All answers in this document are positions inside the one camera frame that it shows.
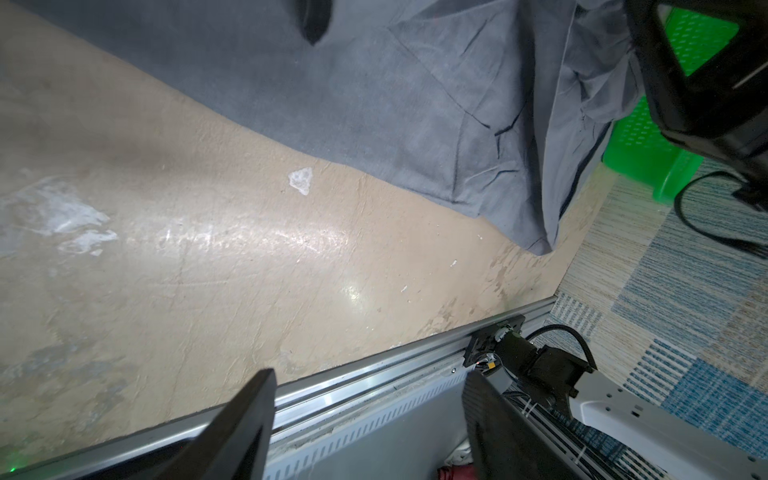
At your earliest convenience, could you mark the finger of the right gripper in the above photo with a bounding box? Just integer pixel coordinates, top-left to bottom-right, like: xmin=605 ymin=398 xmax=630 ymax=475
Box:
xmin=298 ymin=0 xmax=332 ymax=45
xmin=625 ymin=1 xmax=767 ymax=174

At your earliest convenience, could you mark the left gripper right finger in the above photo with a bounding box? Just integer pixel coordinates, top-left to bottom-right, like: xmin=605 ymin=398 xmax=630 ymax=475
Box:
xmin=462 ymin=372 xmax=585 ymax=479

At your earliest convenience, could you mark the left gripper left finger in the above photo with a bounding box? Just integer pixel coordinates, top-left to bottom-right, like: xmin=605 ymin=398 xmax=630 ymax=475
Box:
xmin=157 ymin=368 xmax=277 ymax=480

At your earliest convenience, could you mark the green plastic basket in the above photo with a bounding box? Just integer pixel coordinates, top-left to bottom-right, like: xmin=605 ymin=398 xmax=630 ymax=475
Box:
xmin=603 ymin=5 xmax=739 ymax=205

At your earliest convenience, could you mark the grey long sleeve shirt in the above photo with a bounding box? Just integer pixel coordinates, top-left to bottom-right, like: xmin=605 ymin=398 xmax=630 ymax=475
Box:
xmin=26 ymin=1 xmax=643 ymax=255

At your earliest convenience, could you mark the aluminium front rail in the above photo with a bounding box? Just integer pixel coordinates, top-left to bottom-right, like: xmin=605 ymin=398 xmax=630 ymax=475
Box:
xmin=7 ymin=298 xmax=554 ymax=479

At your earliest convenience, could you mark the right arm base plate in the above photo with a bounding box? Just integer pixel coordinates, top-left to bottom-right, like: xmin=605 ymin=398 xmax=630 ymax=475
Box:
xmin=463 ymin=315 xmax=525 ymax=368

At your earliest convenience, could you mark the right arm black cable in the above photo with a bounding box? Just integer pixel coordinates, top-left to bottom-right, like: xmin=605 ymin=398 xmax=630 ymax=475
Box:
xmin=673 ymin=170 xmax=768 ymax=260

